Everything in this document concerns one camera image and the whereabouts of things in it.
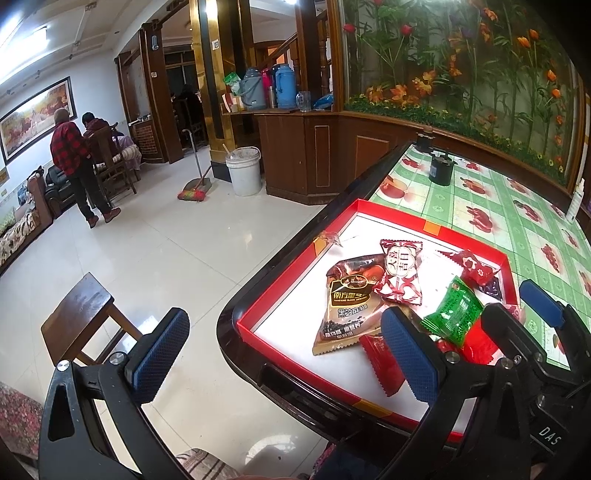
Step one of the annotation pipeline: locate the grey-blue kettle flask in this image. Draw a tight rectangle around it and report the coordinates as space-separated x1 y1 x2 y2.
239 68 267 110

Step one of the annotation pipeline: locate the white plastic bucket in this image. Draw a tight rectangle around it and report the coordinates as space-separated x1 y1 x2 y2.
225 146 263 197

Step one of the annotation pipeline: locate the small plain red snack packet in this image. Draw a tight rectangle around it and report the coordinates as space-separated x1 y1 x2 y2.
359 334 407 398

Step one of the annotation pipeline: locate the dark purple snack packet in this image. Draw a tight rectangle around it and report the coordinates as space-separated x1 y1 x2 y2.
479 276 505 299

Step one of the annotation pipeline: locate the striped grey cushion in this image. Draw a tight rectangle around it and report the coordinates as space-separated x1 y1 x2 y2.
174 447 242 480

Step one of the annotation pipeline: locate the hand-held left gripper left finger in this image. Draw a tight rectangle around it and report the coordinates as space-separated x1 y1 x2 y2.
39 307 190 480

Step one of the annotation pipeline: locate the wooden stool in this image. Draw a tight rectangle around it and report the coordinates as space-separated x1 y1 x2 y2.
40 272 142 366

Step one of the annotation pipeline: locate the red white heart-pattern snack packet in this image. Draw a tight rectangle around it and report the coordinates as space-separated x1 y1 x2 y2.
373 239 426 306

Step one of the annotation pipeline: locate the red cardboard box tray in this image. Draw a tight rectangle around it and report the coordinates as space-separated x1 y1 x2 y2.
235 198 521 440

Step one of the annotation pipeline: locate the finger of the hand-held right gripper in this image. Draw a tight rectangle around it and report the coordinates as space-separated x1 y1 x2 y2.
519 279 583 370
482 303 548 375

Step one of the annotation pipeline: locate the blue thermos flask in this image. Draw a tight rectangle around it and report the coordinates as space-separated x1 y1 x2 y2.
275 63 297 110

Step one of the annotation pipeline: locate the patterned sofa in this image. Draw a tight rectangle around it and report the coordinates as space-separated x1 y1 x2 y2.
0 173 54 278

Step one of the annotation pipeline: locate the brown sesame snack packet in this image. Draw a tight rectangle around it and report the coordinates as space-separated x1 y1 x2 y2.
313 258 385 357

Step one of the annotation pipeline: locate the green snack packet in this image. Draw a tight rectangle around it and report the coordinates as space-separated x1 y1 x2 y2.
422 275 485 346

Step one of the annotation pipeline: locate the black jar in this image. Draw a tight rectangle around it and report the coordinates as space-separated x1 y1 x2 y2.
427 154 456 186

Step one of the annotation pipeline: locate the broom with dustpan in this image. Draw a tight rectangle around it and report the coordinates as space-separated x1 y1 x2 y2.
177 133 214 203

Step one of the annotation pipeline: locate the red white-flower snack packet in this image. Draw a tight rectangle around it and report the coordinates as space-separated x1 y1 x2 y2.
436 248 502 288

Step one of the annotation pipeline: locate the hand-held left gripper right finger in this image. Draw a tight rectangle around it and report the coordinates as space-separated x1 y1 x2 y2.
369 308 537 480

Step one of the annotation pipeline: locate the patterned floor rug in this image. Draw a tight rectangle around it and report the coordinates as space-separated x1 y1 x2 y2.
0 380 45 459

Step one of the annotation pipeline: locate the green fruit-print tablecloth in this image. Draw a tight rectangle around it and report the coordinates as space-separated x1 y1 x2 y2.
368 141 583 371

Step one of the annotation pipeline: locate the wooden chair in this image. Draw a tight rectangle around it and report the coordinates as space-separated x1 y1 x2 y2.
91 124 138 205

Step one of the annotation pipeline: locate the clear plastic wrapper scrap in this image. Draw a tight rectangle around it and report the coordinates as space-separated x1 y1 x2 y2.
313 229 345 248

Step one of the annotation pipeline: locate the white spray bottle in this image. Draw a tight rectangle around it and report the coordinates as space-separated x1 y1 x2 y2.
566 179 587 223

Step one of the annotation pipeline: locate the framed wall painting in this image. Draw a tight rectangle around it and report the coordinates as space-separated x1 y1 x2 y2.
0 76 77 163

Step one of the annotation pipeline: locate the artificial flower glass display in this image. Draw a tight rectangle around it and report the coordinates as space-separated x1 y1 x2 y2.
341 0 580 186

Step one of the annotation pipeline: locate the black armchair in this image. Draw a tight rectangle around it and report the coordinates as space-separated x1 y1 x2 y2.
43 163 78 219

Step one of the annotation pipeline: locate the wooden counter cabinet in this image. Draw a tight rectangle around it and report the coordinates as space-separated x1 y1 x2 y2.
253 110 417 206

